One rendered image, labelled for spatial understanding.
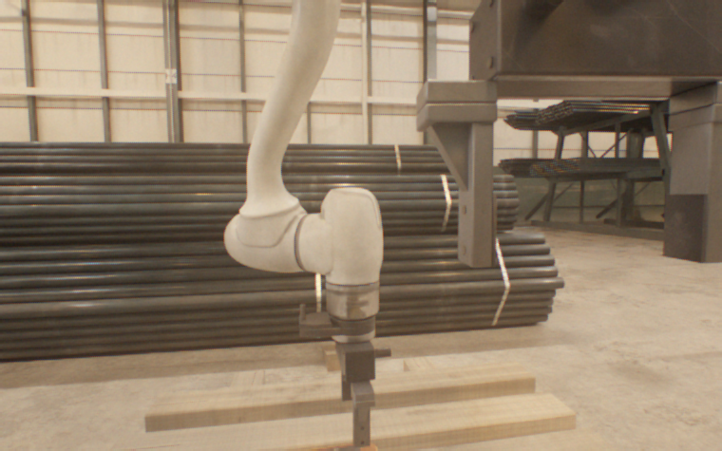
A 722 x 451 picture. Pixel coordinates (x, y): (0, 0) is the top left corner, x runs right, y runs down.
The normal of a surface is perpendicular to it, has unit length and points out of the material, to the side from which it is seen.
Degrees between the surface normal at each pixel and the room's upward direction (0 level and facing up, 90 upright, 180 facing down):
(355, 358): 90
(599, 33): 90
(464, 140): 90
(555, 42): 90
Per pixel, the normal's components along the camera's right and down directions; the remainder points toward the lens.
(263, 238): -0.27, 0.22
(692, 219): -1.00, 0.01
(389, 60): 0.15, 0.07
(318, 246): -0.41, 0.05
